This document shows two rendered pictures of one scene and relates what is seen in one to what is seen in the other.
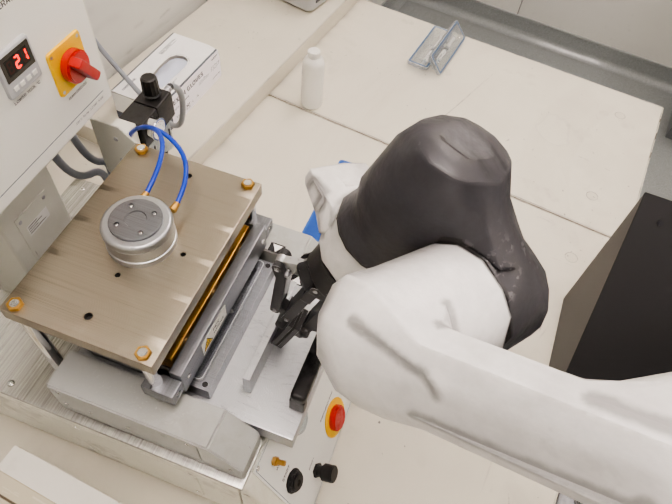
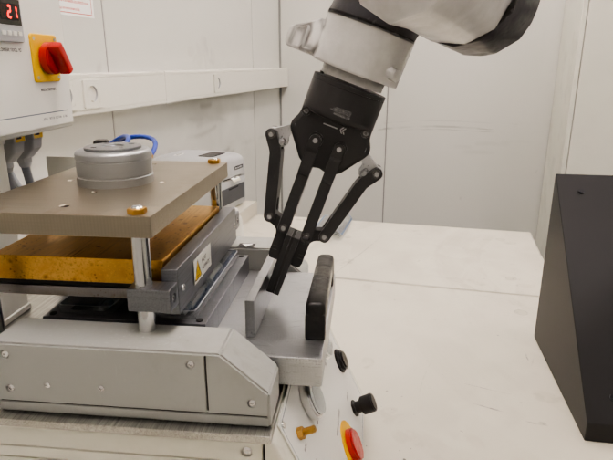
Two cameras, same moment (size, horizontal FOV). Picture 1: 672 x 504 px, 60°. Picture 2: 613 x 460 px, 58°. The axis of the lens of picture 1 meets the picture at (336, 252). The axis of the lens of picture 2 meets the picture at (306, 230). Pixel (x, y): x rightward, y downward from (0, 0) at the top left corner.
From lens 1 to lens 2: 0.50 m
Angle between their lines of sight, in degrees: 38
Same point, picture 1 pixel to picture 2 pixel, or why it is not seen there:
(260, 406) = (270, 343)
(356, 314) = not seen: outside the picture
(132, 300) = (114, 197)
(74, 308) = (46, 204)
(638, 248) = (576, 214)
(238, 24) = not seen: hidden behind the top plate
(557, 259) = (509, 315)
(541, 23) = not seen: hidden behind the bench
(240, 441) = (257, 362)
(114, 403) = (86, 340)
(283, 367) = (285, 318)
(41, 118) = (16, 84)
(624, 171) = (526, 263)
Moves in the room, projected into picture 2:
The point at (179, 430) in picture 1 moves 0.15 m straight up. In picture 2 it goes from (178, 346) to (165, 174)
